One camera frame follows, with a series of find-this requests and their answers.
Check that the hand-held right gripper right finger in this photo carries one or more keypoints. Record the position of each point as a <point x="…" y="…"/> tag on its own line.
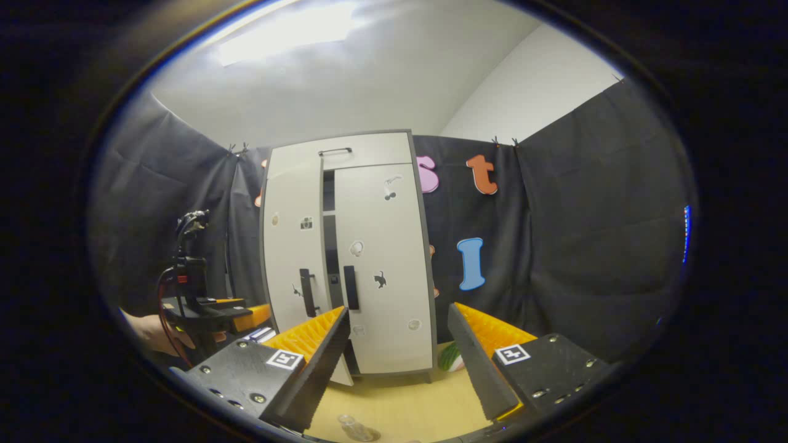
<point x="477" y="363"/>

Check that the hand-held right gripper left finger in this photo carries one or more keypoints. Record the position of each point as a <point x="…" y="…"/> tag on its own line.
<point x="320" y="369"/>

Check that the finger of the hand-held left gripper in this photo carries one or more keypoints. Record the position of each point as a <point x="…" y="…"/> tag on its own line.
<point x="252" y="318"/>
<point x="229" y="302"/>

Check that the clear glass bottle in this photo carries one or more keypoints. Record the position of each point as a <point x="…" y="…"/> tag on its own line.
<point x="351" y="424"/>

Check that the white cabinet door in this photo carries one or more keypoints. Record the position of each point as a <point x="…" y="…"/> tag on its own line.
<point x="289" y="246"/>
<point x="388" y="320"/>

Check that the white cabinet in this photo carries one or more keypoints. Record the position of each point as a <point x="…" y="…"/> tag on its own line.
<point x="345" y="147"/>

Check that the white cabinet drawer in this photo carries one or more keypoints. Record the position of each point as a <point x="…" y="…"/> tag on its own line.
<point x="369" y="151"/>

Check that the green striped object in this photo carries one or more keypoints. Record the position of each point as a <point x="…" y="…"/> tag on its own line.
<point x="449" y="358"/>

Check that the black backdrop cloth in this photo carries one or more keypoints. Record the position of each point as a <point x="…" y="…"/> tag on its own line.
<point x="585" y="234"/>

